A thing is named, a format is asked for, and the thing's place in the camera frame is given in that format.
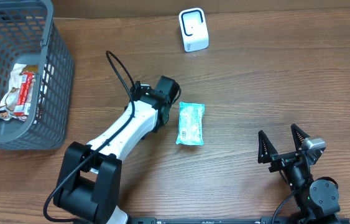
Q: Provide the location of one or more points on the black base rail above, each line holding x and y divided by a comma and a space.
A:
262, 220

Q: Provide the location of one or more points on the grey plastic mesh basket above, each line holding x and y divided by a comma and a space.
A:
29, 36

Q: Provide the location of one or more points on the teal orange snack packet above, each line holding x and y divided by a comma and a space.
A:
190, 124

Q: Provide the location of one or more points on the red white snack bar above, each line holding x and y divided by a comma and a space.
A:
23, 102

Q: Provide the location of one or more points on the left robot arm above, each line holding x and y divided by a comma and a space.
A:
89, 179

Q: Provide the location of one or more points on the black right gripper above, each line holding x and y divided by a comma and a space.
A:
285, 158

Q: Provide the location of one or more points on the white barcode scanner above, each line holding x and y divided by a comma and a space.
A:
194, 29

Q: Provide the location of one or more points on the white brown snack wrapper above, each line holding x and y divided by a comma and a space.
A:
9, 100

